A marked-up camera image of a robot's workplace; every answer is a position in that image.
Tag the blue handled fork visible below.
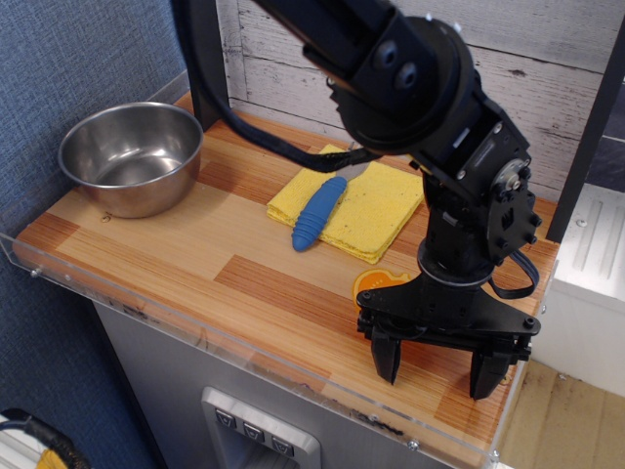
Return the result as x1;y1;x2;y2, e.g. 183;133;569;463
291;162;369;252

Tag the yellow folded cloth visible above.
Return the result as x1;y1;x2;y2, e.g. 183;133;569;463
267;162;425;264

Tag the white side cabinet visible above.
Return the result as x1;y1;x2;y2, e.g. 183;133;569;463
532;184;624;396

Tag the left black vertical post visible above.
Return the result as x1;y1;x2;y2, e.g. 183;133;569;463
172;1;229;130

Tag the clear acrylic table guard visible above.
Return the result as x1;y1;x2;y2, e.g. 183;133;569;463
0;233;560;469

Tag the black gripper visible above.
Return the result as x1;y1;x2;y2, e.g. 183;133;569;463
356;273;540;400

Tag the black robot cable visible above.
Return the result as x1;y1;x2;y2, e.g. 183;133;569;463
170;0;382;175

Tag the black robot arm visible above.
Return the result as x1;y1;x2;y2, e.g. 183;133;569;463
263;1;541;400

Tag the black vertical post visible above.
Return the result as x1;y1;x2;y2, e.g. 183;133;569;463
172;1;229;130
546;21;624;243

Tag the silver dispenser button panel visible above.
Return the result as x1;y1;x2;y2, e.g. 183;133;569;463
201;387;322;468

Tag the orange cheese wedge toy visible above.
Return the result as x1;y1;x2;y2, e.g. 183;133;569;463
352;269;411;307

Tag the right black vertical post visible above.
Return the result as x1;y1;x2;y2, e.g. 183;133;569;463
546;21;624;243

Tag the grey toy fridge cabinet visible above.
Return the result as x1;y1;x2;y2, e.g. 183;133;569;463
96;304;441;468

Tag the stainless steel bowl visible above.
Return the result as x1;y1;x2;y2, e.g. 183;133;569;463
58;102;204;219

